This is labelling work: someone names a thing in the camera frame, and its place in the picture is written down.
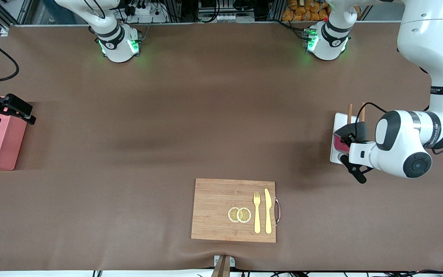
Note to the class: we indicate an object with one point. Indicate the grey and pink cloth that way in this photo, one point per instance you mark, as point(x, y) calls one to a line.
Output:
point(361, 129)

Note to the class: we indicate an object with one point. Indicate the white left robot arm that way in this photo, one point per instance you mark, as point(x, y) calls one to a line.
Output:
point(425, 38)

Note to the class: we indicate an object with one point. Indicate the white rectangular tray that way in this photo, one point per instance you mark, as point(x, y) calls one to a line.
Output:
point(338, 119)

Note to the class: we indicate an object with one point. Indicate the yellow knife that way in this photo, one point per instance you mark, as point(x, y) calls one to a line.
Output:
point(268, 211)

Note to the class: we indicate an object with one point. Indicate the brown table mat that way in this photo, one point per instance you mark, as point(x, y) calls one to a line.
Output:
point(129, 154)

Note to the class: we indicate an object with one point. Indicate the yellow fork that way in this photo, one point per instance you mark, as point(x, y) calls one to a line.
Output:
point(257, 215)

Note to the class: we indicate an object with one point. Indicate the lemon slice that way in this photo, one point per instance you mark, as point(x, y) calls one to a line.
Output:
point(244, 215)
point(232, 214)

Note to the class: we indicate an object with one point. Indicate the orange packaged snacks pile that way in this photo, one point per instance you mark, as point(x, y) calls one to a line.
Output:
point(302, 13)

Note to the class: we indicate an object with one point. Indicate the wooden cutting board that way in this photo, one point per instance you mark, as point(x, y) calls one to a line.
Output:
point(217, 207)

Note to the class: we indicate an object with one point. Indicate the white power strip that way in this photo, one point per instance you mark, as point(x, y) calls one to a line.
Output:
point(148, 11)

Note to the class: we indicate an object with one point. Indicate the brown wooden strut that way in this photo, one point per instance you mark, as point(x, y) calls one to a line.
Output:
point(221, 269)

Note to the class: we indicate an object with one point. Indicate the aluminium frame corner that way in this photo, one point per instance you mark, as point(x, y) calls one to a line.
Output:
point(4, 30)

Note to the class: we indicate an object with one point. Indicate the grey metal bracket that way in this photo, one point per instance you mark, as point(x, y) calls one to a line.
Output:
point(217, 261)

